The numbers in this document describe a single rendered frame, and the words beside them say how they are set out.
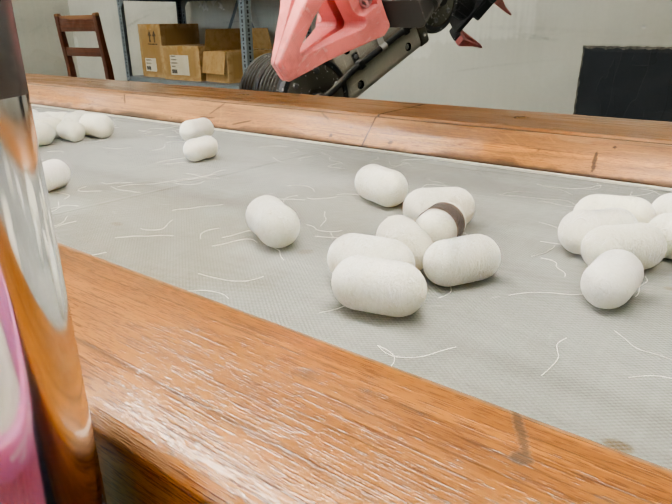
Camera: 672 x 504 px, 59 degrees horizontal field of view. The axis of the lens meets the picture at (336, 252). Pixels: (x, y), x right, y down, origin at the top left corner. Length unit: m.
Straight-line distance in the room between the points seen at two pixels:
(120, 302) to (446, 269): 0.12
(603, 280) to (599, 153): 0.22
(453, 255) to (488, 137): 0.24
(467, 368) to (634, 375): 0.05
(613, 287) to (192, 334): 0.14
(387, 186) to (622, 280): 0.15
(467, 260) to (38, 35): 5.15
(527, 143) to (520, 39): 2.11
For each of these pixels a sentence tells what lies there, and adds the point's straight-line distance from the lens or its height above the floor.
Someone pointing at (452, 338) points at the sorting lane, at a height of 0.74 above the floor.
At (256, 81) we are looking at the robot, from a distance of 0.94.
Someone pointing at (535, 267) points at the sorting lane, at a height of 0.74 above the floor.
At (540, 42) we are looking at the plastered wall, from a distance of 2.52.
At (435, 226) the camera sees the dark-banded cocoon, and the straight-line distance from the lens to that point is 0.26.
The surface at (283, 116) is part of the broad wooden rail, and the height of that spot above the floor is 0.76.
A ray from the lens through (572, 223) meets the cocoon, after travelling 0.28.
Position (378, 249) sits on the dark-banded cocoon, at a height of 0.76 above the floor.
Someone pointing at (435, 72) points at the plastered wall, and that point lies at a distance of 2.75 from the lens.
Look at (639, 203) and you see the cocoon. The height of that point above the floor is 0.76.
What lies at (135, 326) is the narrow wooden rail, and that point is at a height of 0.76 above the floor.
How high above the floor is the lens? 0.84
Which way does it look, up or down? 21 degrees down
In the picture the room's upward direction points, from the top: 1 degrees counter-clockwise
